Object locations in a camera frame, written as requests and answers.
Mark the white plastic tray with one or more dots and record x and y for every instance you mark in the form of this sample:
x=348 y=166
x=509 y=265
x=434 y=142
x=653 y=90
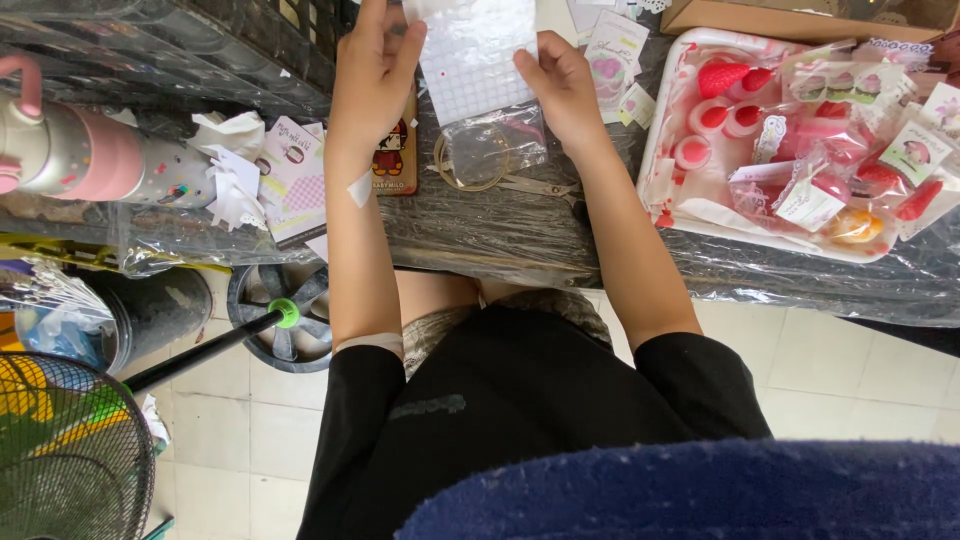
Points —
x=679 y=202

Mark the yellow metal frame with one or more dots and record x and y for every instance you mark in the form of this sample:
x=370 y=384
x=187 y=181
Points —
x=67 y=253

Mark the white round dot sticker sheet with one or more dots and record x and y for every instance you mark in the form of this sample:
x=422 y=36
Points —
x=480 y=60

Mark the black round fan base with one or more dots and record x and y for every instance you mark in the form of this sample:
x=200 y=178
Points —
x=300 y=341

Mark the person's right hand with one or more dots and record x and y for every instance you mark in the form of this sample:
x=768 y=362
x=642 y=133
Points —
x=566 y=97

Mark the blue fuzzy cloth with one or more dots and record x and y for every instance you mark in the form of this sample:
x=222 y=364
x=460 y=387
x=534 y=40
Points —
x=712 y=495

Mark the pile of printed paper cards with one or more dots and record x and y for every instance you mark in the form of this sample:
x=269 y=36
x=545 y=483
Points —
x=294 y=184

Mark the person's black shirt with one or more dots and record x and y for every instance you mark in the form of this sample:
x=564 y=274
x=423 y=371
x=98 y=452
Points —
x=510 y=420

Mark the pink cup with red filling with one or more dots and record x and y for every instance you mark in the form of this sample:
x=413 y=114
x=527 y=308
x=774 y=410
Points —
x=693 y=152

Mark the heap of white paper scraps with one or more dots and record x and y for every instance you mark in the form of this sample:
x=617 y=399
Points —
x=234 y=191

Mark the black bucket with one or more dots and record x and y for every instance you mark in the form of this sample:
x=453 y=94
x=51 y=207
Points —
x=161 y=307

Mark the person's left hand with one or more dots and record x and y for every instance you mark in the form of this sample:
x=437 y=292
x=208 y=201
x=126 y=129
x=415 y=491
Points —
x=367 y=82

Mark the orange squishy toy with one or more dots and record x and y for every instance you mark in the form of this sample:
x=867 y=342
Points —
x=856 y=226

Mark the brown cardboard box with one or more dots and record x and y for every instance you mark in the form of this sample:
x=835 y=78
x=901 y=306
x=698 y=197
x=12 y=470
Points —
x=795 y=16

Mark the crumpled white tissue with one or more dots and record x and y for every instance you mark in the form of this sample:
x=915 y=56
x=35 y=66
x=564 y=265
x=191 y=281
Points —
x=229 y=133

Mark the crinkled clear plastic bag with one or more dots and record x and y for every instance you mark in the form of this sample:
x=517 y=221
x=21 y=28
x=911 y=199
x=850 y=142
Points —
x=52 y=307

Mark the heap of clear wrapped packets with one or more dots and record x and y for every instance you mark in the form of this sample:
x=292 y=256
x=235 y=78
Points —
x=840 y=142

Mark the clear plastic table cover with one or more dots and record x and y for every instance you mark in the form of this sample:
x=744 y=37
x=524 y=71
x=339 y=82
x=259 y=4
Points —
x=495 y=232

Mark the phone with cartoon case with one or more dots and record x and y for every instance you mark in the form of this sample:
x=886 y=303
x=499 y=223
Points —
x=396 y=161

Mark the small red strawberry toy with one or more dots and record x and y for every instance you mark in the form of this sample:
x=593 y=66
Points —
x=757 y=79

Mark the large red strawberry toy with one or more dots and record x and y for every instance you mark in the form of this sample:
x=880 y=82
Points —
x=720 y=77

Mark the pink cup with strawberry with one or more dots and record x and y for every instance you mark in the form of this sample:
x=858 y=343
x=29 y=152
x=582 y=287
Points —
x=745 y=118
x=711 y=117

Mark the pink and silver water bottle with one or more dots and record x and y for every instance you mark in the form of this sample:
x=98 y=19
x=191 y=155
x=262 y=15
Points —
x=97 y=161

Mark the black fan pole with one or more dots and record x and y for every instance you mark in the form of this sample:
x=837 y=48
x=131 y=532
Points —
x=202 y=351

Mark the person's patterned shorts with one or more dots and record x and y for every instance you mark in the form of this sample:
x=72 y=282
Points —
x=431 y=330

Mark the small metal scissors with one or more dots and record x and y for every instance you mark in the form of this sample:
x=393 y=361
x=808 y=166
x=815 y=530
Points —
x=544 y=186

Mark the printed label cards with flower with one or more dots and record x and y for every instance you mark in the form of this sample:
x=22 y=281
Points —
x=611 y=64

